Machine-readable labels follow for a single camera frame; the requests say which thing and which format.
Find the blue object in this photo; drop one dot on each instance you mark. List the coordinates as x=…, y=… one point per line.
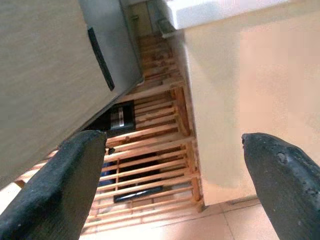
x=108, y=172

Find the black flat tray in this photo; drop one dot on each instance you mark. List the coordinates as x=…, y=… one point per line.
x=140, y=193

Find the black box with label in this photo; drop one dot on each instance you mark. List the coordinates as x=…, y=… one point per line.
x=120, y=117

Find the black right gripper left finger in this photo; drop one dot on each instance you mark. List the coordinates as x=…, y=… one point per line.
x=55, y=185

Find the wooden slatted rack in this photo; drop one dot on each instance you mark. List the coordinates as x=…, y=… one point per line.
x=160, y=147

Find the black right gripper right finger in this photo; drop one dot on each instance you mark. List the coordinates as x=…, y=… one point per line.
x=287, y=185

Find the cream kitchen counter cabinet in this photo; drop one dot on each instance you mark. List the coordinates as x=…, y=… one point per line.
x=250, y=100

